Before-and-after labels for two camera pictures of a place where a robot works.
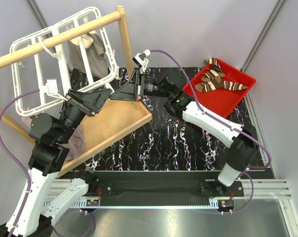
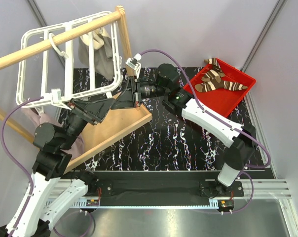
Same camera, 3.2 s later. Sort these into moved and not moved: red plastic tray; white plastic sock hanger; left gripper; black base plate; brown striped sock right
Moved: white plastic sock hanger; left gripper
Not moved: brown striped sock right; red plastic tray; black base plate
